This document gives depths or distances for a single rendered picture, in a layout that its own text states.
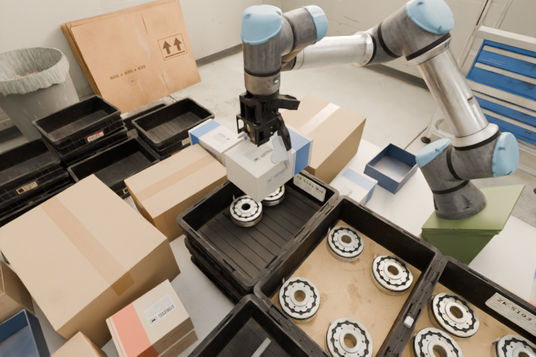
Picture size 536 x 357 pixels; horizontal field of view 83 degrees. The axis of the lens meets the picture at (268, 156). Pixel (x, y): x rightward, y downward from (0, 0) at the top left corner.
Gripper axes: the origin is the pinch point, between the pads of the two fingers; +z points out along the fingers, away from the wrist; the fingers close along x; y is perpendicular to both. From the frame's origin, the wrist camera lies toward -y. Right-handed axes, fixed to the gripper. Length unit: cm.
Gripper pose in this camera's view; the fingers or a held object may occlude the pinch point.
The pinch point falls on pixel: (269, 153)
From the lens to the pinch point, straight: 77.9
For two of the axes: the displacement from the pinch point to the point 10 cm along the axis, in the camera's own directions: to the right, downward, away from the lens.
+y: -7.1, 4.8, -5.2
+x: 7.0, 4.8, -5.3
